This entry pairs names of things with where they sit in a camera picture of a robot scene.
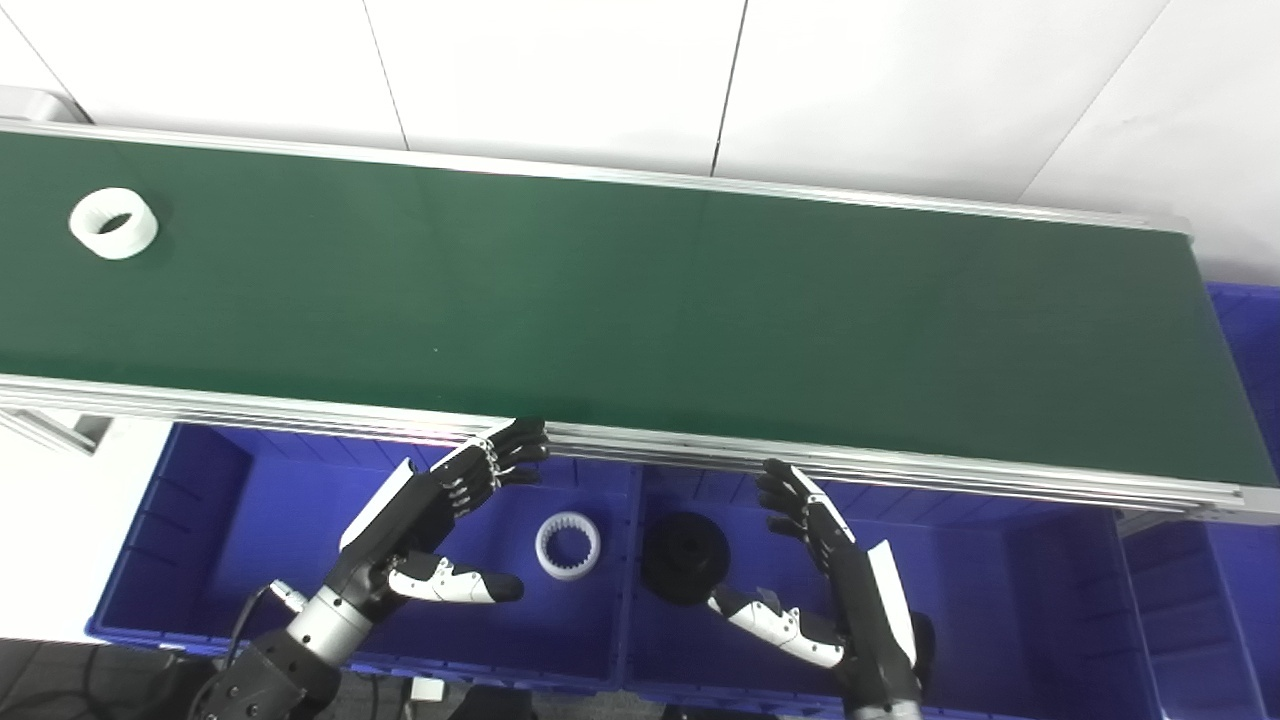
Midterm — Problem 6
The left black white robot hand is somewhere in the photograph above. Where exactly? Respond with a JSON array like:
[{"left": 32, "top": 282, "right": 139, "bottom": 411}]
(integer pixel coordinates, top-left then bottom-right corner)
[{"left": 338, "top": 418, "right": 551, "bottom": 607}]

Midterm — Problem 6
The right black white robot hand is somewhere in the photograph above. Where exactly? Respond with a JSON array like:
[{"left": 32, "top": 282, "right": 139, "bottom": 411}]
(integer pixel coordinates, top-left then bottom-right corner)
[{"left": 706, "top": 458, "right": 937, "bottom": 707}]

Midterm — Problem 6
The white plastic ring part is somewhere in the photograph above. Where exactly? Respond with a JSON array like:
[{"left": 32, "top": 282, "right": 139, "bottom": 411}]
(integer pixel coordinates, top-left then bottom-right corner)
[{"left": 69, "top": 187, "right": 159, "bottom": 261}]

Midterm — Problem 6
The blue bin with black part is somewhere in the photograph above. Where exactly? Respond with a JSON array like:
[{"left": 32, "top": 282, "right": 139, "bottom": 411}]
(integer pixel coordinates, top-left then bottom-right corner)
[{"left": 620, "top": 465, "right": 1169, "bottom": 720}]

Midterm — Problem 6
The green conveyor belt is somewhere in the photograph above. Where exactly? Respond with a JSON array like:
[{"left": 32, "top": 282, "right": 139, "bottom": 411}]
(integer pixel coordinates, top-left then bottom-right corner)
[
  {"left": 0, "top": 130, "right": 1251, "bottom": 491},
  {"left": 0, "top": 118, "right": 1280, "bottom": 526}
]

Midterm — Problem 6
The blue bin with white gear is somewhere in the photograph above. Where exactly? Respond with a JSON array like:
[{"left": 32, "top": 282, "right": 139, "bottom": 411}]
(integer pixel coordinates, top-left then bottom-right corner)
[{"left": 85, "top": 420, "right": 641, "bottom": 693}]

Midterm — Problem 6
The black round plastic part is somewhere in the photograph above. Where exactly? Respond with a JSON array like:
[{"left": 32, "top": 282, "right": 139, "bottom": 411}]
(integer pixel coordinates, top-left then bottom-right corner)
[{"left": 640, "top": 511, "right": 732, "bottom": 607}]

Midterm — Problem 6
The empty blue plastic bin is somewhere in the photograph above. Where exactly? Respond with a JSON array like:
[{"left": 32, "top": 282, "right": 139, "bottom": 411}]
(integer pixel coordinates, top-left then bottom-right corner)
[{"left": 1118, "top": 280, "right": 1280, "bottom": 720}]

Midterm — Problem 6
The grey conveyor end housing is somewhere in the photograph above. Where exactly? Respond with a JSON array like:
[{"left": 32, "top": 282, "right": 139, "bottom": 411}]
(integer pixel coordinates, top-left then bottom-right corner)
[{"left": 0, "top": 85, "right": 94, "bottom": 127}]

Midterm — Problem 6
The white toothed ring gear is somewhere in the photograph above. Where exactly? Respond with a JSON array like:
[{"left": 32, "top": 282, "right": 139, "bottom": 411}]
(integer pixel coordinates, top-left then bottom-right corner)
[{"left": 535, "top": 511, "right": 603, "bottom": 582}]

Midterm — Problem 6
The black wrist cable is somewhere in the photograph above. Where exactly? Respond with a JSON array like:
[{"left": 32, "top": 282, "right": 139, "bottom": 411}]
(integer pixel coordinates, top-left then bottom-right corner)
[{"left": 222, "top": 580, "right": 307, "bottom": 691}]

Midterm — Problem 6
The aluminium conveyor leg bracket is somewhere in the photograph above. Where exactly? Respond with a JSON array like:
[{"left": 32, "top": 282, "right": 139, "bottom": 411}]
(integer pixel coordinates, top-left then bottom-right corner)
[{"left": 0, "top": 405, "right": 113, "bottom": 457}]

